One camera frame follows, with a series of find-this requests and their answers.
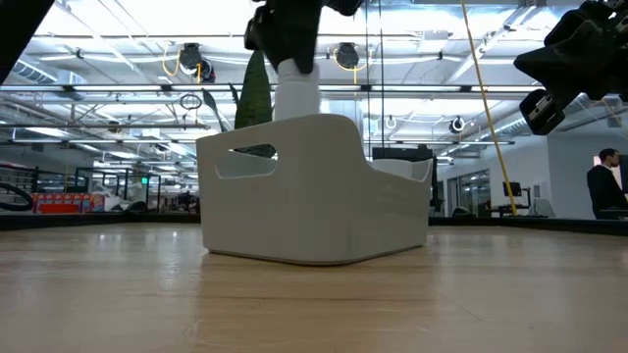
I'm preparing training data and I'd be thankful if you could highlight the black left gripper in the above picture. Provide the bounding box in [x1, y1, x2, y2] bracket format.
[243, 0, 365, 76]

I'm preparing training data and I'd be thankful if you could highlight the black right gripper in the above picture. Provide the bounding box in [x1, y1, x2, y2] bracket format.
[512, 0, 628, 136]

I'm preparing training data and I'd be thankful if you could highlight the white pill bottle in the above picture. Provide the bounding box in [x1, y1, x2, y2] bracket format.
[273, 58, 322, 123]

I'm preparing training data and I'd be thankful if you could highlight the grey plastic basket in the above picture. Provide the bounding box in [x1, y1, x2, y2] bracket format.
[195, 113, 435, 267]

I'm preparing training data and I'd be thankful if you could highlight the green artificial plant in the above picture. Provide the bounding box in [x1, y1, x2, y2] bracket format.
[201, 48, 278, 159]

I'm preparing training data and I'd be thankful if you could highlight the person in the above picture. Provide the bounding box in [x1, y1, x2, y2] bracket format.
[586, 147, 628, 222]

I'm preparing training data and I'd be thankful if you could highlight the red colourful box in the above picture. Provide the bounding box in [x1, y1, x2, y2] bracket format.
[29, 192, 107, 216]

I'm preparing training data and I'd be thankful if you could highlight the long yellow cable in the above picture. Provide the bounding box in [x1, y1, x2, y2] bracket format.
[459, 0, 519, 218]

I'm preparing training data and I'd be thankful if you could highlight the black metal table frame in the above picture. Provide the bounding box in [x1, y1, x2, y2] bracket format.
[0, 211, 628, 238]

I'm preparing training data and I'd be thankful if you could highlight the black hose loop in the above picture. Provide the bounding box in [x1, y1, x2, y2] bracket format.
[0, 181, 33, 214]

